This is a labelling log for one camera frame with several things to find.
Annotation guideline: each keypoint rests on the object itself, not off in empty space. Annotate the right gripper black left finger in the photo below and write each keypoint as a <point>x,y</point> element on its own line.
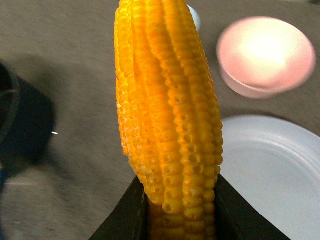
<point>129,219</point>

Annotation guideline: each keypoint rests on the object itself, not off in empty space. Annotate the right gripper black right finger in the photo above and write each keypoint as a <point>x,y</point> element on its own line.
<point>236,219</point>

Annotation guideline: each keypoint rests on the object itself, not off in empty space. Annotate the yellow corn cob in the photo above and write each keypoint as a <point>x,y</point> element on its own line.
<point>169,117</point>

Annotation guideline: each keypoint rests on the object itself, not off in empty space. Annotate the light blue plate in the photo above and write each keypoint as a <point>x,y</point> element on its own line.
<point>275,165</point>

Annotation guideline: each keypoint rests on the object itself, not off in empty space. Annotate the dark blue saucepan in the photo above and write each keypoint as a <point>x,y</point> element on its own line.
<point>27,119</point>

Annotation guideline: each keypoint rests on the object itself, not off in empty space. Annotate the pink bowl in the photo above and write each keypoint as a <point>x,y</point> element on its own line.
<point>260,57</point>

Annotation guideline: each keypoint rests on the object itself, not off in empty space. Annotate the light blue plastic cup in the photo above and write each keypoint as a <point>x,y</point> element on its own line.
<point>196,18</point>

